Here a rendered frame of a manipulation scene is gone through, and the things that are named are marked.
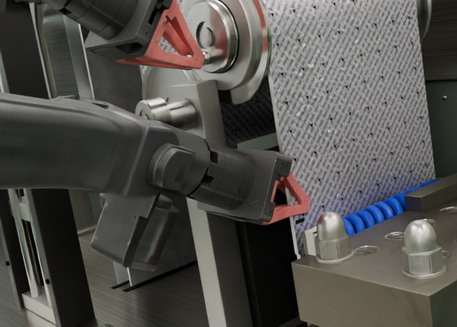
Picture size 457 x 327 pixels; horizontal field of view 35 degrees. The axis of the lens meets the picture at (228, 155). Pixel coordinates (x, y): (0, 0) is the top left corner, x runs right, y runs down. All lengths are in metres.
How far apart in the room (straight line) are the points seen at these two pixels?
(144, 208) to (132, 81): 0.48
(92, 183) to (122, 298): 0.57
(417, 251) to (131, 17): 0.33
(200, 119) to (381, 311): 0.27
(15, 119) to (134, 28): 0.25
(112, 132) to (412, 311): 0.28
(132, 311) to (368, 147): 0.40
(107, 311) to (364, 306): 0.48
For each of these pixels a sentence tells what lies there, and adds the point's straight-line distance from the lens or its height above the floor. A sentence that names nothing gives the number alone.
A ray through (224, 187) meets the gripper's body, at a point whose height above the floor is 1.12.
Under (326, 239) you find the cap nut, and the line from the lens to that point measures 0.68.
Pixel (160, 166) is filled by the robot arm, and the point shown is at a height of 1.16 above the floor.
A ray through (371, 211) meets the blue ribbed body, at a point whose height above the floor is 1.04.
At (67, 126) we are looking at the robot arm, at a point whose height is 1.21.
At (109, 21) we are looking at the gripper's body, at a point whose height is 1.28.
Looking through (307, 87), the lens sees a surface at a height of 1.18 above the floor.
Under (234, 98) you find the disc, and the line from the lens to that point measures 0.76.
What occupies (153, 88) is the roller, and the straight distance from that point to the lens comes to 0.90.
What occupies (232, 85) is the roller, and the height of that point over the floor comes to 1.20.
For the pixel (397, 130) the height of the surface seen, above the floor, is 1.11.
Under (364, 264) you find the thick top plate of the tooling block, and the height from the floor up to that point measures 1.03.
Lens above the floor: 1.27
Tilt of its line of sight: 11 degrees down
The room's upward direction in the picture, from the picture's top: 9 degrees counter-clockwise
